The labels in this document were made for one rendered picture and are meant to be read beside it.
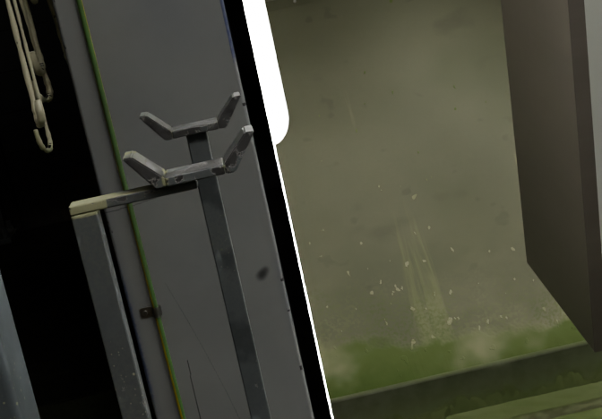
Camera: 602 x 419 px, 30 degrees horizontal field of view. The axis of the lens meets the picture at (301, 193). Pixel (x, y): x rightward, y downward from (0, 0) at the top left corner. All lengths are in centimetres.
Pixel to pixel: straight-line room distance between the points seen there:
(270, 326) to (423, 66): 182
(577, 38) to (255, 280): 70
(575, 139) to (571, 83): 9
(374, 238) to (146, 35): 168
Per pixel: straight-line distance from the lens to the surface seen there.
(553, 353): 281
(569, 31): 174
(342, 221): 286
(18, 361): 83
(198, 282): 128
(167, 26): 124
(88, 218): 68
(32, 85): 132
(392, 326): 278
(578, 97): 177
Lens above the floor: 121
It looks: 12 degrees down
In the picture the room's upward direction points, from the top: 12 degrees counter-clockwise
